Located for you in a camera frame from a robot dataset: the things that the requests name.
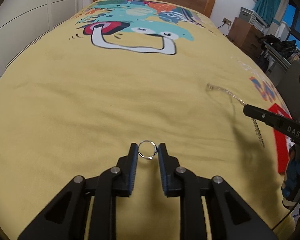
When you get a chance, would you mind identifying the silver charm chain bracelet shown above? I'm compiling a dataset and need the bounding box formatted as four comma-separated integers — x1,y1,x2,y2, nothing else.
205,82,266,149

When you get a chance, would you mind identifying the white wardrobe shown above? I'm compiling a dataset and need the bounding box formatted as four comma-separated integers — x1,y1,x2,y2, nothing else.
0,0,93,76

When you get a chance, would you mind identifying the wall power outlet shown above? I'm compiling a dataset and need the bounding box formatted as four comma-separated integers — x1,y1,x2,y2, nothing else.
222,17,232,26

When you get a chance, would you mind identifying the wooden nightstand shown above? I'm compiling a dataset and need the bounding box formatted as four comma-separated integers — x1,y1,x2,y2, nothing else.
227,17,264,62

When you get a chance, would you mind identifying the yellow dinosaur bedspread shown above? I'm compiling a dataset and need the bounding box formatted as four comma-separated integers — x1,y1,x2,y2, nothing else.
0,0,294,239

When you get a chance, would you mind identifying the blue gloved hand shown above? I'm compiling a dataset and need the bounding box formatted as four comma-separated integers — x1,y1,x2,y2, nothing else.
281,144,300,208

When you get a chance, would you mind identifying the black backpack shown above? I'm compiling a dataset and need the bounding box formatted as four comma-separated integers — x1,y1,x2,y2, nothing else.
257,34,296,59

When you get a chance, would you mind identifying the grey office chair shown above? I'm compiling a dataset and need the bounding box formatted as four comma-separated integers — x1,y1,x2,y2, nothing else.
276,61,300,104

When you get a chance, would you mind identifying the small silver ring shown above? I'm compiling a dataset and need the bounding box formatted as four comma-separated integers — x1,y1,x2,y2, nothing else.
137,140,159,161

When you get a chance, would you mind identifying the teal curtain right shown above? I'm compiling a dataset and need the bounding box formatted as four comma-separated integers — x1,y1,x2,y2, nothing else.
253,0,289,26

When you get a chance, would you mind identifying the red white jewelry box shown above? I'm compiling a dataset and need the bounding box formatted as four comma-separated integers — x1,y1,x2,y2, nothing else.
268,103,292,174

